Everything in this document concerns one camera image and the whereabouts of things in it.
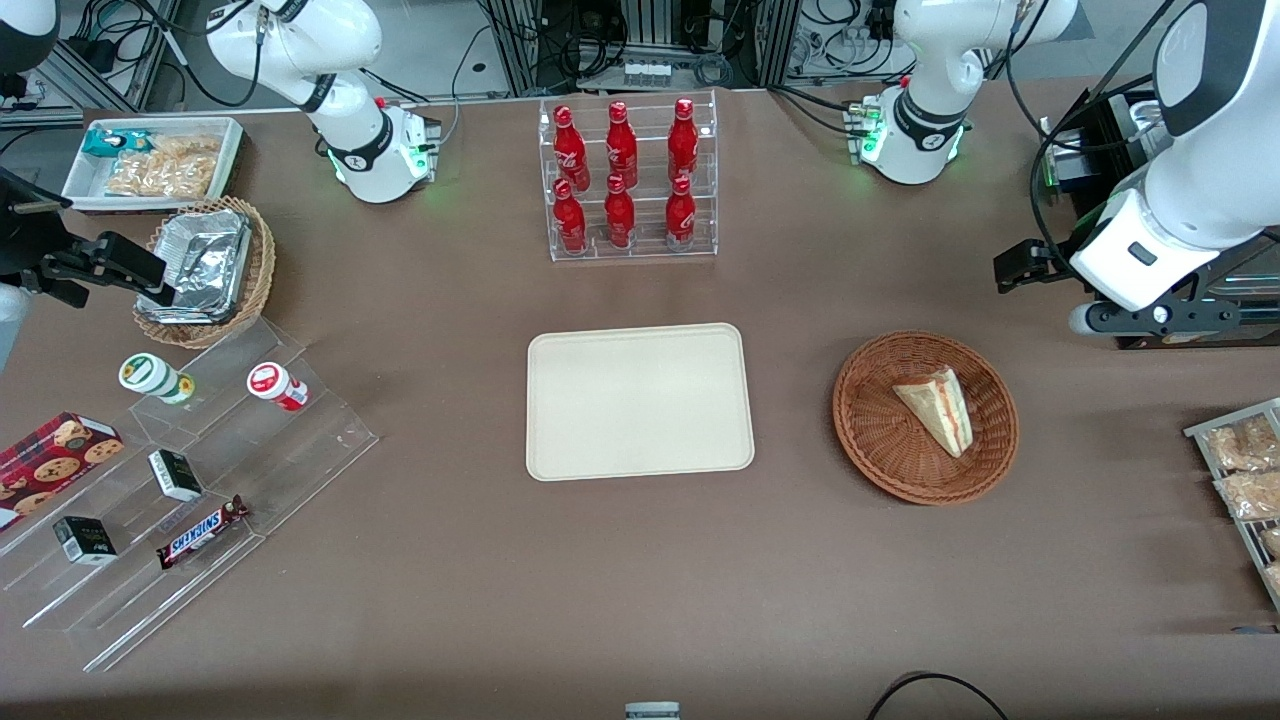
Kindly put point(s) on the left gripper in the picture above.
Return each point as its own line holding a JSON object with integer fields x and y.
{"x": 1047, "y": 260}

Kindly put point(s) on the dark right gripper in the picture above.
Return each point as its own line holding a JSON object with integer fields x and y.
{"x": 24, "y": 243}

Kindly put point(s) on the triangular sandwich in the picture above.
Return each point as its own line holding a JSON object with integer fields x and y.
{"x": 940, "y": 410}

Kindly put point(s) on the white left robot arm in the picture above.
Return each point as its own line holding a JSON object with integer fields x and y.
{"x": 930, "y": 100}

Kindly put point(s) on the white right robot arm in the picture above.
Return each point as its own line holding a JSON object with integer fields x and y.
{"x": 350, "y": 100}

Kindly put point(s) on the white rectangular snack tray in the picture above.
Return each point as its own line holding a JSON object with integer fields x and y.
{"x": 80, "y": 180}

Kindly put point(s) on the silver foil tray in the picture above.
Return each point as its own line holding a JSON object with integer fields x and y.
{"x": 205, "y": 260}

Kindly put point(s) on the light wicker basket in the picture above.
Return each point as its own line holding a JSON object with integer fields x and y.
{"x": 255, "y": 280}

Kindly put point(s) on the brown wicker basket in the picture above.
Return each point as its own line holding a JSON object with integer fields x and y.
{"x": 890, "y": 450}

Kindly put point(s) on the beige plastic tray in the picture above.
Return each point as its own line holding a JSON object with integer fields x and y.
{"x": 640, "y": 400}

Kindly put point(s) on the silver box with green light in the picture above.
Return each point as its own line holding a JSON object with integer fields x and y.
{"x": 1065, "y": 160}

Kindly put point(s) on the green lidded cup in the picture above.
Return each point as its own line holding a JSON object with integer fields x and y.
{"x": 150, "y": 375}

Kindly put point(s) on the clear bag of chips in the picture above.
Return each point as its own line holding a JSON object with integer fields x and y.
{"x": 165, "y": 170}

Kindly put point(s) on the teal snack packet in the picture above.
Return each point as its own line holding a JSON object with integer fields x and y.
{"x": 105, "y": 143}

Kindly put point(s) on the black food display case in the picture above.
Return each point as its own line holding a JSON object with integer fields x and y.
{"x": 1105, "y": 130}

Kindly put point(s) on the red cookie box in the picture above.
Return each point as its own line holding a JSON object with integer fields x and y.
{"x": 50, "y": 465}

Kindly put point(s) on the red lidded cup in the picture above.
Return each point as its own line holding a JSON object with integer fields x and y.
{"x": 272, "y": 384}

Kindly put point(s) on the small black box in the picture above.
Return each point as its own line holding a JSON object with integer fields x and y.
{"x": 85, "y": 541}
{"x": 175, "y": 476}

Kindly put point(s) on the clear acrylic step shelf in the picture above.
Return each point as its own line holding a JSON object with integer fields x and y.
{"x": 280, "y": 460}

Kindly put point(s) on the clear bag of pastry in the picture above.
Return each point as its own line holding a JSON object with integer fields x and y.
{"x": 1250, "y": 495}
{"x": 1240, "y": 445}

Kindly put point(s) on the Snickers chocolate bar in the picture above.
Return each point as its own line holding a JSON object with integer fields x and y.
{"x": 200, "y": 533}

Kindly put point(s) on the red cola bottle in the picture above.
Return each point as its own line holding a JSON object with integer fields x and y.
{"x": 569, "y": 145}
{"x": 619, "y": 215}
{"x": 569, "y": 220}
{"x": 683, "y": 140}
{"x": 680, "y": 215}
{"x": 621, "y": 145}

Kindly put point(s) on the clear acrylic bottle rack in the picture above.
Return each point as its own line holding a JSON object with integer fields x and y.
{"x": 645, "y": 245}

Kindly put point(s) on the white power strip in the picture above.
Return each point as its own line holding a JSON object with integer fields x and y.
{"x": 647, "y": 73}

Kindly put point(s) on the small grey device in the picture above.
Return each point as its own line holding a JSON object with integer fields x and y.
{"x": 652, "y": 711}

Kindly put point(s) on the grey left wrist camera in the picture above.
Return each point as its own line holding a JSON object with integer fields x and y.
{"x": 1150, "y": 318}

